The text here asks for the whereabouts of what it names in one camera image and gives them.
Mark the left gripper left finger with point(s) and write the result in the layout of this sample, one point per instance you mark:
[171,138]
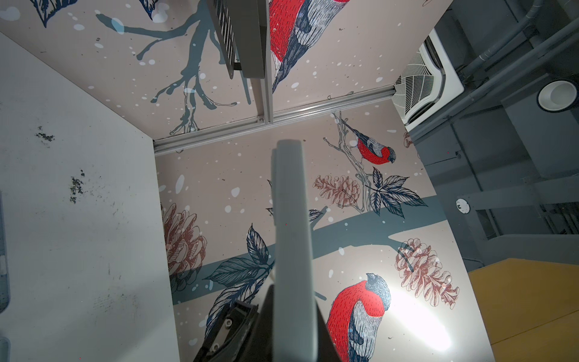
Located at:
[259,346]

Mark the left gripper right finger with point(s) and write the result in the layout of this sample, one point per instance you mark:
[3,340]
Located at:
[326,349]

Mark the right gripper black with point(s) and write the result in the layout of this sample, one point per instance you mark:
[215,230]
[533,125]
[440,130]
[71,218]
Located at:
[228,336]

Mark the black phone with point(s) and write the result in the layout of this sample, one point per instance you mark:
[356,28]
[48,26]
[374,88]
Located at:
[295,326]

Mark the grey-blue phone case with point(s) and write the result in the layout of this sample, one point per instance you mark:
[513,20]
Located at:
[4,276]

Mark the ceiling air conditioner unit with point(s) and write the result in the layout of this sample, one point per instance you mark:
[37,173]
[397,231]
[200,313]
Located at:
[427,84]

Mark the round ceiling spotlight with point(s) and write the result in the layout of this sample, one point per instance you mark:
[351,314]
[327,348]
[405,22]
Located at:
[558,96]

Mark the grey ceiling pipe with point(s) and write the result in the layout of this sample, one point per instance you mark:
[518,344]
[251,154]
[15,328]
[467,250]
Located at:
[486,23]

